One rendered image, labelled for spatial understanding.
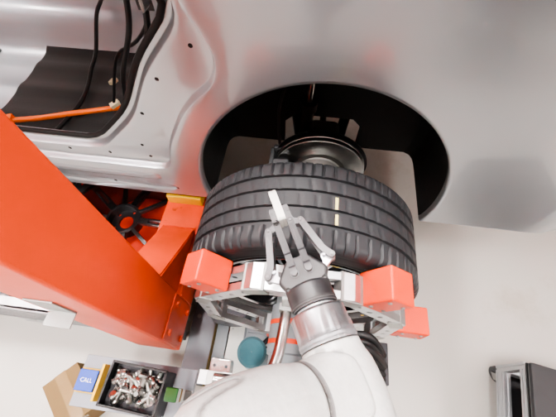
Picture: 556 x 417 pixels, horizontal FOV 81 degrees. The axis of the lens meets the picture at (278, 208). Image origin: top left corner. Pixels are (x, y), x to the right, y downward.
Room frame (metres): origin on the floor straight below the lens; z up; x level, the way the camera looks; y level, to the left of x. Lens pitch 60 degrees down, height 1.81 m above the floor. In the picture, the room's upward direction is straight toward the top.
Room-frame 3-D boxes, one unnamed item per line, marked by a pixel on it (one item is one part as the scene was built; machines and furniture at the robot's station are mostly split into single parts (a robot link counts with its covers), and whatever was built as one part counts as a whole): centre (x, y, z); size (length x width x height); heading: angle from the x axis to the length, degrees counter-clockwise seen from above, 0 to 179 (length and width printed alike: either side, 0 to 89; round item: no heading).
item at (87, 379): (0.06, 0.69, 0.47); 0.07 x 0.07 x 0.02; 83
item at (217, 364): (0.04, 0.14, 0.93); 0.09 x 0.05 x 0.05; 173
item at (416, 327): (0.19, -0.37, 0.85); 0.09 x 0.08 x 0.07; 83
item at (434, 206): (0.77, -0.16, 1.03); 0.83 x 0.32 x 0.58; 83
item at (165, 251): (0.57, 0.38, 0.69); 0.52 x 0.17 x 0.35; 173
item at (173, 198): (0.74, 0.36, 0.70); 0.14 x 0.14 x 0.05; 83
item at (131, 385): (0.03, 0.49, 0.51); 0.20 x 0.14 x 0.13; 79
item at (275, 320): (0.15, -0.04, 0.85); 0.21 x 0.14 x 0.14; 173
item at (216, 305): (0.22, -0.05, 0.85); 0.54 x 0.07 x 0.54; 83
